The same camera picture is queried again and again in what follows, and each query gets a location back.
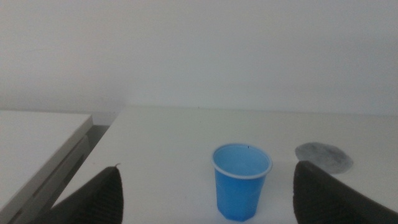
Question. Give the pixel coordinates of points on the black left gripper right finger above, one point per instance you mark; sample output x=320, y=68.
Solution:
x=323, y=202

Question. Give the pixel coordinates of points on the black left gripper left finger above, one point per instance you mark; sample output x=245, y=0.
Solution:
x=99, y=199

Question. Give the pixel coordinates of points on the blue plastic cup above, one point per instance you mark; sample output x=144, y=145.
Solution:
x=239, y=186

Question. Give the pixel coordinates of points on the round grey cup mat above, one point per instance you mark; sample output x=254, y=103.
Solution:
x=326, y=155

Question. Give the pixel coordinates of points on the white side table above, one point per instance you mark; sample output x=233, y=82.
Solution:
x=34, y=149

